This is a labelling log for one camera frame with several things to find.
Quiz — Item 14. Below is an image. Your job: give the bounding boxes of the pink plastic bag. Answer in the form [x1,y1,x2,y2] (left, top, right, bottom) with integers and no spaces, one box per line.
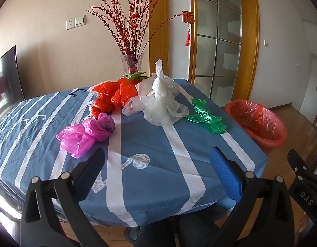
[56,112,116,159]

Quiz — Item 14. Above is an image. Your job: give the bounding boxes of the person's dark trousers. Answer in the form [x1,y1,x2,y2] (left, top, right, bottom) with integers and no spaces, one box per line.
[124,215,226,247]

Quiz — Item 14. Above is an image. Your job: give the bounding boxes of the black television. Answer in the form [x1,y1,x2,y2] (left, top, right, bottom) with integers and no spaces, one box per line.
[0,45,26,102]

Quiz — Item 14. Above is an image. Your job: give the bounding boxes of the red hanging tassel ornament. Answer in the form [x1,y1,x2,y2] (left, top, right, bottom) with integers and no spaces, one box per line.
[182,11,195,47]

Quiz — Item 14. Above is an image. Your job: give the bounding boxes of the wooden door frame post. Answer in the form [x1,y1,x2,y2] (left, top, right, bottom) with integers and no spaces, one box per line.
[148,0,170,79]

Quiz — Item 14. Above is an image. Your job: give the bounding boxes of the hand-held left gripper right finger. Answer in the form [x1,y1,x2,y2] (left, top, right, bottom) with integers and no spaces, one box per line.
[209,147,302,247]

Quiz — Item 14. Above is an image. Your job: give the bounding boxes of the red plastic basket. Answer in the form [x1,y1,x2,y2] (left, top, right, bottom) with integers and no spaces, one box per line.
[224,99,288,155]

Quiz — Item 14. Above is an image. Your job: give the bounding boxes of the red berry branches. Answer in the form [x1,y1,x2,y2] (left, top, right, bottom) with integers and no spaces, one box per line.
[86,0,185,57]

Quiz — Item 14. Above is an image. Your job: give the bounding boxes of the large clear plastic bag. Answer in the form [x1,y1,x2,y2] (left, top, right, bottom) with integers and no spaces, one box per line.
[122,95,190,127]

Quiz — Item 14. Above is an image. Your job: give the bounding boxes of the white paper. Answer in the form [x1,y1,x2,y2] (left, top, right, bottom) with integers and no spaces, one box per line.
[136,59,180,101]

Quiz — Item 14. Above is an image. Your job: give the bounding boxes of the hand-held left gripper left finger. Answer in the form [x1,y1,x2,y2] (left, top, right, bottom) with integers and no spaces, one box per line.
[19,147,110,247]

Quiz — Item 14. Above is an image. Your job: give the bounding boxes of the shiny green plastic bag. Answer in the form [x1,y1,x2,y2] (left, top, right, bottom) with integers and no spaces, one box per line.
[187,98,228,135]

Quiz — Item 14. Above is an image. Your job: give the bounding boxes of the glass vase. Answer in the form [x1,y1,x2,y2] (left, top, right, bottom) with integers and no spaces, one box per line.
[119,53,144,74]

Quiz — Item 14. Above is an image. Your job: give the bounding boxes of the orange plastic bag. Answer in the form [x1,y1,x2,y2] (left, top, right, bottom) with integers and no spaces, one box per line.
[91,78,139,119]

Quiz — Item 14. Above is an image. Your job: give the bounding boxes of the blue striped tablecloth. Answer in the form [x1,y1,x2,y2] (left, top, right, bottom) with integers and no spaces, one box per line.
[0,78,268,227]

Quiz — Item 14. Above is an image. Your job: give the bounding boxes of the wooden framed glass door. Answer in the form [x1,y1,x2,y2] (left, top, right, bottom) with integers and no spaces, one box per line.
[189,0,260,108]

